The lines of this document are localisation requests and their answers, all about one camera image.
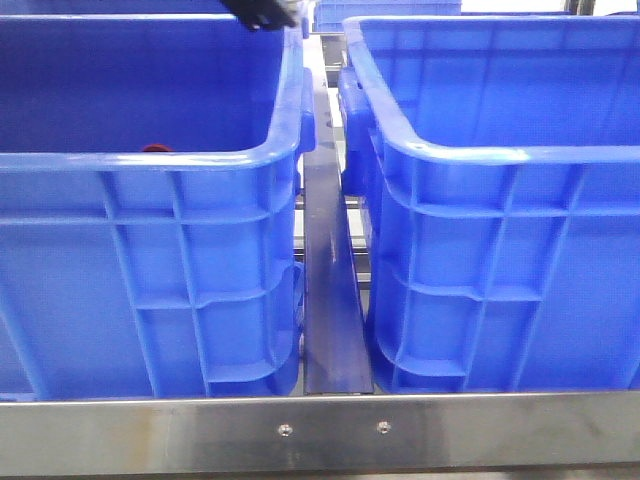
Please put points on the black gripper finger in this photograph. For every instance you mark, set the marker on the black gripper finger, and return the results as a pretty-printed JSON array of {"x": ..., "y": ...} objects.
[{"x": 268, "y": 15}]

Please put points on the red mushroom push button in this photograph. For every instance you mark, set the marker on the red mushroom push button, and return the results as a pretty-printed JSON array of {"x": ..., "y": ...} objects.
[{"x": 157, "y": 148}]

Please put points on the blue crate rear right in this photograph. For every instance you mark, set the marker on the blue crate rear right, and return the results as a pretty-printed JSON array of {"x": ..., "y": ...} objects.
[{"x": 329, "y": 15}]

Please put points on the large blue crate left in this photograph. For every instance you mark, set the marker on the large blue crate left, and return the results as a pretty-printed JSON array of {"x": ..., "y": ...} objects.
[{"x": 133, "y": 275}]

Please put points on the large blue crate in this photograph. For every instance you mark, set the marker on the large blue crate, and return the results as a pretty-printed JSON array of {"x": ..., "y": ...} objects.
[
  {"x": 497, "y": 158},
  {"x": 133, "y": 275}
]

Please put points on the blue crate rear left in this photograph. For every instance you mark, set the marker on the blue crate rear left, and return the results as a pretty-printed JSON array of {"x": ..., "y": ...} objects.
[{"x": 106, "y": 7}]

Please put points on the large blue crate right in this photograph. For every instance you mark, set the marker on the large blue crate right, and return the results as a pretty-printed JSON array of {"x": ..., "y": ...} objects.
[{"x": 497, "y": 158}]

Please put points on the steel front frame rail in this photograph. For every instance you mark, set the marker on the steel front frame rail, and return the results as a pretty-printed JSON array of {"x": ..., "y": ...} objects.
[{"x": 370, "y": 433}]

